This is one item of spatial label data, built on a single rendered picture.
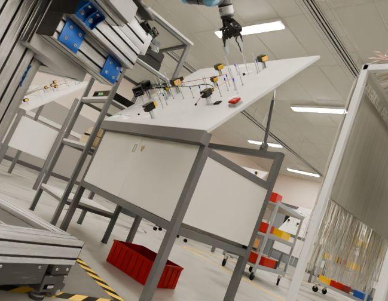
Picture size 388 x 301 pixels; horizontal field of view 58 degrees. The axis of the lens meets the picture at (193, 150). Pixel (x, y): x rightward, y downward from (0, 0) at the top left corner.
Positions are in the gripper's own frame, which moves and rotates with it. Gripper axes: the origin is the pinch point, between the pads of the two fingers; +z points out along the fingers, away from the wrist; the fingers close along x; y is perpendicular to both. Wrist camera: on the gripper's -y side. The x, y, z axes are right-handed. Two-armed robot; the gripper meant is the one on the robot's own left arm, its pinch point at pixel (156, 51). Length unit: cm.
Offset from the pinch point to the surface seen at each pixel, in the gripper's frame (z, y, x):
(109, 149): 37, -36, -54
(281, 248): 647, -246, 185
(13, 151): 173, -706, 27
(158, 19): 1, -50, 58
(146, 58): 20, -60, 33
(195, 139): 24, 56, -54
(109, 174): 42, -22, -71
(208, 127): 23, 60, -46
